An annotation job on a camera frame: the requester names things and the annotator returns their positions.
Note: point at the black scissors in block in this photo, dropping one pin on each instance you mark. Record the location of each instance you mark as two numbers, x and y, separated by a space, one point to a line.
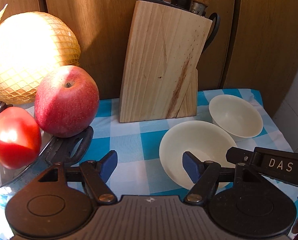
215 17

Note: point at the red tomato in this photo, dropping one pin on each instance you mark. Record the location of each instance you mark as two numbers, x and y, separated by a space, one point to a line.
20 138

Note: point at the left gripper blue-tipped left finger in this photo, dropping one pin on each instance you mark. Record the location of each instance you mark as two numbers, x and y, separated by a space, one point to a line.
95 175

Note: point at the yellow pomelo in net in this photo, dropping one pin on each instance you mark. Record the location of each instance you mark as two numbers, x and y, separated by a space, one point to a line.
32 44

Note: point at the small far cream bowl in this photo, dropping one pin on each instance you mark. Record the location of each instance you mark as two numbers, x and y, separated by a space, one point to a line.
236 116

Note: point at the blue white checkered tablecloth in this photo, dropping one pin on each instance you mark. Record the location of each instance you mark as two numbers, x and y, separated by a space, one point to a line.
140 174

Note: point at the wooden knife block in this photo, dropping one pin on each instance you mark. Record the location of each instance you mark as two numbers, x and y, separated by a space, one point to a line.
160 78

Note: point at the red apple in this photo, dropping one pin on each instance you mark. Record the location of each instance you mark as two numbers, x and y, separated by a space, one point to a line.
66 101

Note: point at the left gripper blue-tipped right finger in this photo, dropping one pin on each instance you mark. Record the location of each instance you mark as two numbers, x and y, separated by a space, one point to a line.
204 176

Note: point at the steel pan with lid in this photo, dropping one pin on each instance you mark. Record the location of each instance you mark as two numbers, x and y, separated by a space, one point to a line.
68 151

